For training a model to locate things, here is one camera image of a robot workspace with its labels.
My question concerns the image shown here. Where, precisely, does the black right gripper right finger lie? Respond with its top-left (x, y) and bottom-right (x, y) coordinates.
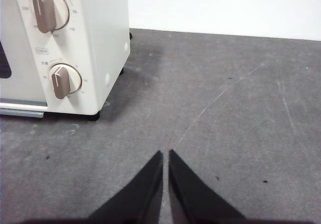
top-left (168, 149), bottom-right (248, 221)

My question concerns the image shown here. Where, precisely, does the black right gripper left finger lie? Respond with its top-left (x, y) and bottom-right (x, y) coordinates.
top-left (87, 150), bottom-right (164, 220)

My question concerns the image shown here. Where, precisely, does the oven door with beige handle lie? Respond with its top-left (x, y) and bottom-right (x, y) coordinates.
top-left (0, 0), bottom-right (48, 108)

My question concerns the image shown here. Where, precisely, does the grey oven crumb tray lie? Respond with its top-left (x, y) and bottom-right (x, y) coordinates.
top-left (0, 108), bottom-right (46, 119)

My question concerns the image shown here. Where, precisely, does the cream Toshiba toaster oven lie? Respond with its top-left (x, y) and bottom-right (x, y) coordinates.
top-left (0, 0), bottom-right (131, 119)

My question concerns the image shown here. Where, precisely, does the small beige timer knob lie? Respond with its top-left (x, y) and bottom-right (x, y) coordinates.
top-left (48, 63), bottom-right (83, 100)

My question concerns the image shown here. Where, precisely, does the large beige temperature knob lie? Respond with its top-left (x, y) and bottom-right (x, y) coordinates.
top-left (32, 0), bottom-right (70, 34)

